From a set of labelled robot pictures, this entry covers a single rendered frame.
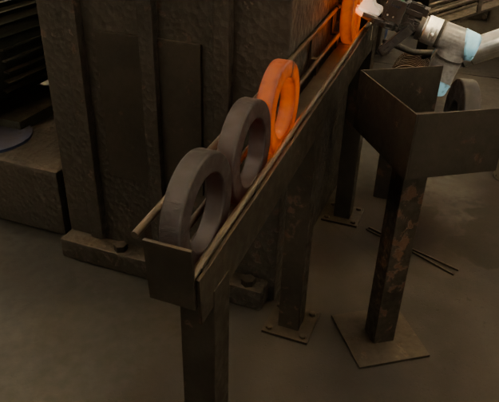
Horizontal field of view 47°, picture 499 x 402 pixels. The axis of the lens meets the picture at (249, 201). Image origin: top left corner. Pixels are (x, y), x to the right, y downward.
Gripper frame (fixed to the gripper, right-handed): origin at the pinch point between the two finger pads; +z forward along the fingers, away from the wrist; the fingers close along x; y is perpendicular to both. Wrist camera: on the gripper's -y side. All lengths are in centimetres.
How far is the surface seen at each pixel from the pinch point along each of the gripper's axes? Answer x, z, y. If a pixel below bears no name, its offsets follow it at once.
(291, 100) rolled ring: 59, -3, -6
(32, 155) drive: 31, 79, -73
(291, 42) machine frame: 39.8, 5.1, -1.5
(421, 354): 47, -55, -63
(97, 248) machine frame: 46, 42, -82
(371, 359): 53, -44, -66
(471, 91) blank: 50, -34, 7
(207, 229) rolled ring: 98, -4, -13
